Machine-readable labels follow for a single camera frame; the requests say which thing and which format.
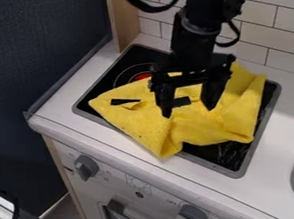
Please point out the yellow cloth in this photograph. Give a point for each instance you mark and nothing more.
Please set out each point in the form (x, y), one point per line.
(186, 116)

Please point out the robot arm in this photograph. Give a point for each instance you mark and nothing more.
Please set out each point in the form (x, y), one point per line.
(207, 10)

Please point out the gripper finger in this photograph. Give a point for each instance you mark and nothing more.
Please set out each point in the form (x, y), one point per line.
(214, 90)
(165, 99)

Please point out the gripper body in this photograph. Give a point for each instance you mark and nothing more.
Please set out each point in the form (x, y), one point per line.
(189, 70)

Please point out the toy stove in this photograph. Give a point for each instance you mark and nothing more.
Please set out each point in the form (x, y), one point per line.
(231, 151)

